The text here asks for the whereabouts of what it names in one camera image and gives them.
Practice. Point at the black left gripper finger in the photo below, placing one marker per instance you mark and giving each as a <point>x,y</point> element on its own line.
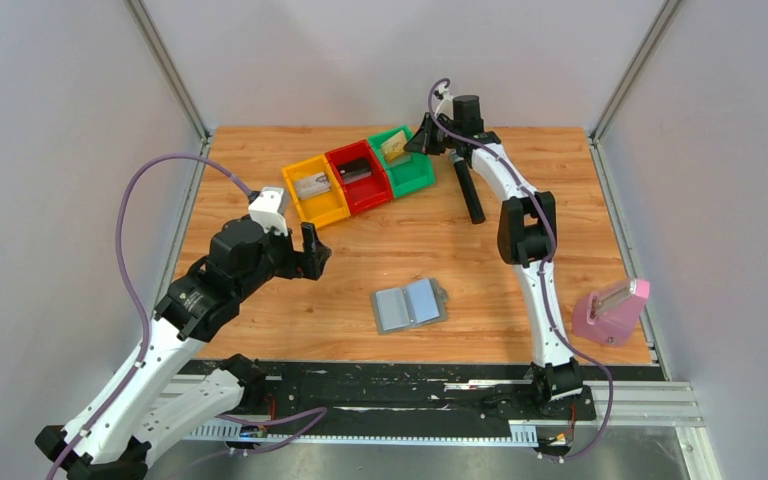
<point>310,238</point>
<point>313,262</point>

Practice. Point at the silver card in yellow bin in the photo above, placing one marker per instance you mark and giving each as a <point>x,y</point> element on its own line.
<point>312,185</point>

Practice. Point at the gold card in green bin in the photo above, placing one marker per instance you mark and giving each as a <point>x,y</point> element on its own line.
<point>400,159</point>

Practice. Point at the red plastic bin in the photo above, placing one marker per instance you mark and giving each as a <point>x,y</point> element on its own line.
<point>365,194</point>

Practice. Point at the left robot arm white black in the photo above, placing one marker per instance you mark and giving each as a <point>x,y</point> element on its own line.
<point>122,433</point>

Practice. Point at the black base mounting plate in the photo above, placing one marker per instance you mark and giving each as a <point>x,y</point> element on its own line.
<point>412,401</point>

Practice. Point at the black card in red bin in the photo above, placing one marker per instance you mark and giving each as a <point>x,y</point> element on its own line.
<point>355,170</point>

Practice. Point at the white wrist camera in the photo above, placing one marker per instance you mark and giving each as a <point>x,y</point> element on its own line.
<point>267,208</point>
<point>444,105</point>

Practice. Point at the black handheld microphone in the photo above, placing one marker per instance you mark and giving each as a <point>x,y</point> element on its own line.
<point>468,189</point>

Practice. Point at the gold credit card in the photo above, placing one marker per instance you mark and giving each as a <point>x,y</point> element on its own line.
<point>393,148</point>

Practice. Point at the yellow plastic bin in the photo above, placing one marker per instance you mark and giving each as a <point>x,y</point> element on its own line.
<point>322,210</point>

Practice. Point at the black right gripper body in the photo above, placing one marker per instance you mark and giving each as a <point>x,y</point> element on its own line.
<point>441,141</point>

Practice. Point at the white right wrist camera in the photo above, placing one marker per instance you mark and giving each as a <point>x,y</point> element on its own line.
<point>444,105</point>

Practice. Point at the green plastic bin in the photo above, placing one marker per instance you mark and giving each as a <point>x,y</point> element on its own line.
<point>409,177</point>

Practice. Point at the right aluminium frame post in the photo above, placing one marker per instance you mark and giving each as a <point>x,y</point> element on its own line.
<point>654,34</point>

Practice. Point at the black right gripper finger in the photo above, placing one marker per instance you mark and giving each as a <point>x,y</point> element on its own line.
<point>425,130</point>
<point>419,144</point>

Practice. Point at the grey card holder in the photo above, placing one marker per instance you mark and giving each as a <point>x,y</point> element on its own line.
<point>415,305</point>

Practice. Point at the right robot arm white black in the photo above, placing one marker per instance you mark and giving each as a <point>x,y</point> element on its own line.
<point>526,237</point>

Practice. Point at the left aluminium frame post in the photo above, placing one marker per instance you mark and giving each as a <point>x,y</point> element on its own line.
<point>156,45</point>

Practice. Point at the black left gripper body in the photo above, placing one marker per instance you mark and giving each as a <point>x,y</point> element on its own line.
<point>279,256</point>

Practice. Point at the aluminium frame post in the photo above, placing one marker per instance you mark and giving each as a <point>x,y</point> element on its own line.
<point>156,45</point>
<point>654,34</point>

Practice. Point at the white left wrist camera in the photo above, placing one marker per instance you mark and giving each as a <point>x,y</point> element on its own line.
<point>267,208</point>

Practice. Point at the pink card stand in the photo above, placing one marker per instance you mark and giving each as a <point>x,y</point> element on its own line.
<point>609,316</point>

